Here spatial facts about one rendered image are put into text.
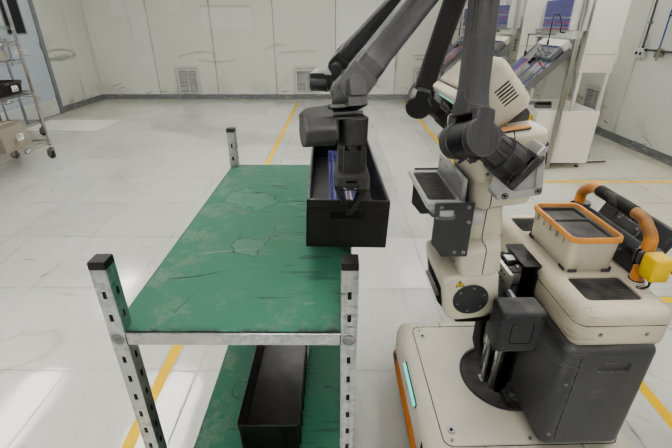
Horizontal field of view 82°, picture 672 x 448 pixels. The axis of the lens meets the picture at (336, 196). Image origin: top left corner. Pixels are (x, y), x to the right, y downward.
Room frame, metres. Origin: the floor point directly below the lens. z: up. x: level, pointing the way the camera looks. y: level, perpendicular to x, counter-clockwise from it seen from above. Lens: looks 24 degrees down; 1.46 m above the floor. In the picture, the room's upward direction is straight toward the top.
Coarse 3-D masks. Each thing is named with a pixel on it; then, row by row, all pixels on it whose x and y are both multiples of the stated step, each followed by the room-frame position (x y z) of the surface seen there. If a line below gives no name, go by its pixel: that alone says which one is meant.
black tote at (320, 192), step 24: (336, 144) 1.28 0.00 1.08; (312, 168) 0.94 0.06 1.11; (312, 192) 0.97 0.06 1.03; (384, 192) 0.76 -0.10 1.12; (312, 216) 0.71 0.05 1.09; (336, 216) 0.71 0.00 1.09; (360, 216) 0.71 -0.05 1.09; (384, 216) 0.71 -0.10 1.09; (312, 240) 0.71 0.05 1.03; (336, 240) 0.71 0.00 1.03; (360, 240) 0.71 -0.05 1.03; (384, 240) 0.71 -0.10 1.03
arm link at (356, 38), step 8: (384, 0) 1.17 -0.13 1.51; (392, 0) 1.13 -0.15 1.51; (400, 0) 1.12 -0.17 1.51; (384, 8) 1.14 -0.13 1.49; (392, 8) 1.13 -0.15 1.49; (376, 16) 1.15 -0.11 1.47; (384, 16) 1.15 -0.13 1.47; (368, 24) 1.17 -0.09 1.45; (376, 24) 1.16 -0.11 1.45; (360, 32) 1.18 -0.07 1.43; (368, 32) 1.17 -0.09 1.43; (352, 40) 1.19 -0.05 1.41; (360, 40) 1.19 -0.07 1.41; (368, 40) 1.18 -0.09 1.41; (344, 48) 1.20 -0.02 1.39; (352, 48) 1.20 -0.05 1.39; (360, 48) 1.19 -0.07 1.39; (336, 56) 1.21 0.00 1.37; (344, 56) 1.21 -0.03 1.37; (352, 56) 1.20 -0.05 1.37; (328, 64) 1.23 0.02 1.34; (344, 64) 1.21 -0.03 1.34
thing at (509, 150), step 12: (504, 144) 0.76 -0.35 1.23; (516, 144) 0.77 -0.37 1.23; (492, 156) 0.76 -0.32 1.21; (504, 156) 0.75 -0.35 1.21; (516, 156) 0.75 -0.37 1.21; (528, 156) 0.76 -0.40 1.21; (492, 168) 0.77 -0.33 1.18; (504, 168) 0.75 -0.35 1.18; (516, 168) 0.75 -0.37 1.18; (528, 168) 0.73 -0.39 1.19; (504, 180) 0.76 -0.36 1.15; (516, 180) 0.73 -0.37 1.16
